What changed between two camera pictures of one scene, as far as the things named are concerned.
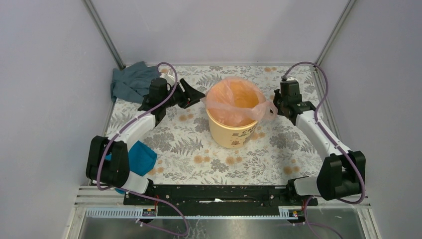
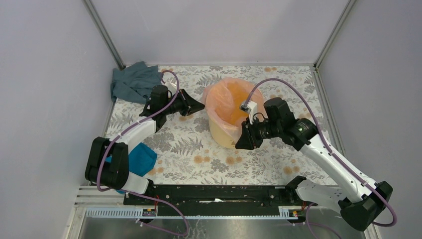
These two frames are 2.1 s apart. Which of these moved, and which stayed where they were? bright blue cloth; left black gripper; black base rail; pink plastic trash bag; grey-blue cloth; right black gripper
Moved: right black gripper; left black gripper
Stayed: grey-blue cloth; pink plastic trash bag; bright blue cloth; black base rail
